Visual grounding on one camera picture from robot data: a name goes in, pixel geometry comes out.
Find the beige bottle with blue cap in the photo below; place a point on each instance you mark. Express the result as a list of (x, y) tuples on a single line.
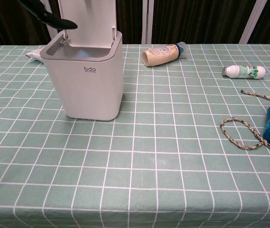
[(159, 55)]

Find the slanted white frame post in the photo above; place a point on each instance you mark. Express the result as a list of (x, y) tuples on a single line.
[(252, 21), (52, 33)]

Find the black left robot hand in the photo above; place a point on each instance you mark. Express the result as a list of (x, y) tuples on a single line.
[(51, 20)]

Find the crumpled grey packet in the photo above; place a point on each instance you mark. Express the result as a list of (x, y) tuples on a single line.
[(35, 54)]

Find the white bottle with green label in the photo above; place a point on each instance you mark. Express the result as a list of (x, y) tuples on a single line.
[(244, 71)]

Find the dark brown curtain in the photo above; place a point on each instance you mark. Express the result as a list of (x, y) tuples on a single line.
[(196, 19)]

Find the white plastic bin lid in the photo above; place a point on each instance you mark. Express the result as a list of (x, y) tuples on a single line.
[(89, 21)]

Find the upright white frame post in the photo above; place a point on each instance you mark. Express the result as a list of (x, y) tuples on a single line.
[(147, 21)]

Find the green checkered tablecloth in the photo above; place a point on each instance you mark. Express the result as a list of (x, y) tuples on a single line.
[(149, 154)]

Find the white lidded trash bin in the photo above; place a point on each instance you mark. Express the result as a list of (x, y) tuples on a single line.
[(89, 95)]

